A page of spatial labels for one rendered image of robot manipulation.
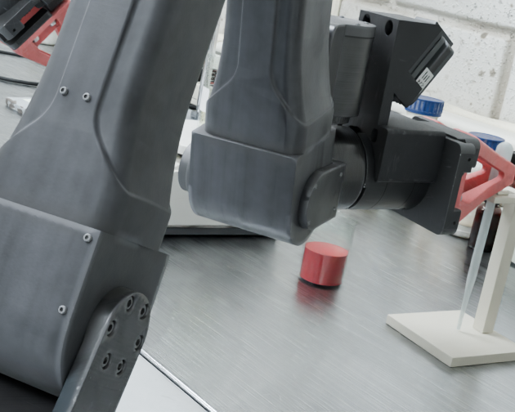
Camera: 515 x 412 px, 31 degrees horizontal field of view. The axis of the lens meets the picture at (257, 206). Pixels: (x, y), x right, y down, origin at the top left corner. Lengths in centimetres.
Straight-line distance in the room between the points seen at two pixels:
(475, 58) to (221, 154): 80
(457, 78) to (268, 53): 83
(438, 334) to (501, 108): 57
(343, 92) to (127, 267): 26
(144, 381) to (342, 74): 23
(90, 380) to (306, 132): 21
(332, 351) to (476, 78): 67
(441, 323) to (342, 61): 28
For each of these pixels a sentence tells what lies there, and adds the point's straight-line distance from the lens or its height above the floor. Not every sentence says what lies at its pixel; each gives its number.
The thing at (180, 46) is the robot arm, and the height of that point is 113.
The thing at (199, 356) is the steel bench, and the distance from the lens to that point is 65.
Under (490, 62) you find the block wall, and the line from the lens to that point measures 128.
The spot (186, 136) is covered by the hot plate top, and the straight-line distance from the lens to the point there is 90.
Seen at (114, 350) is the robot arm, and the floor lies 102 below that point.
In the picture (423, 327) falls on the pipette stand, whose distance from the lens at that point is 76.
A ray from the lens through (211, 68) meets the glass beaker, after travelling 91.
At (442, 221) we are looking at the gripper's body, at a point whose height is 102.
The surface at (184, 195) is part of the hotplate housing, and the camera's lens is 87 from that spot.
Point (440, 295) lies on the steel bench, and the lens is 88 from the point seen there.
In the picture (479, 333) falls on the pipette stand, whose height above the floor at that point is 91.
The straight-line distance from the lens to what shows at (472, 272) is 76.
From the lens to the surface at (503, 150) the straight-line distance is 73.
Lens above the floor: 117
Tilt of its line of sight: 15 degrees down
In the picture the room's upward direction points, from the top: 10 degrees clockwise
